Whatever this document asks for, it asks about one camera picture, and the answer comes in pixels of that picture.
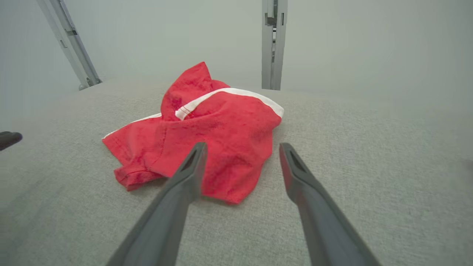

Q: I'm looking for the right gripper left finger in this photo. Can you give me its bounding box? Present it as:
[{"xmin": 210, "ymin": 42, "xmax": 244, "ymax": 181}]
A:
[{"xmin": 106, "ymin": 142, "xmax": 208, "ymax": 266}]

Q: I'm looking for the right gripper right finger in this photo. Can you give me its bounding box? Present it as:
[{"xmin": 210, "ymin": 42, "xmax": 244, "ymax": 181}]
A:
[{"xmin": 279, "ymin": 143, "xmax": 381, "ymax": 266}]

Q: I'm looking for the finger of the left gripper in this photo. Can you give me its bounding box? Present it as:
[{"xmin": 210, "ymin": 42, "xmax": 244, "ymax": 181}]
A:
[{"xmin": 0, "ymin": 131, "xmax": 23, "ymax": 151}]

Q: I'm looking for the red and white basketball jersey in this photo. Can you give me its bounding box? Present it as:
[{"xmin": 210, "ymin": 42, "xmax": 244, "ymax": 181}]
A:
[{"xmin": 102, "ymin": 62, "xmax": 284, "ymax": 205}]

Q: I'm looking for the aluminium partition post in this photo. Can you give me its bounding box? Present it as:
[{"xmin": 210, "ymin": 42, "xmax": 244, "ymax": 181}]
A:
[
  {"xmin": 36, "ymin": 0, "xmax": 102, "ymax": 91},
  {"xmin": 262, "ymin": 0, "xmax": 288, "ymax": 91}
]

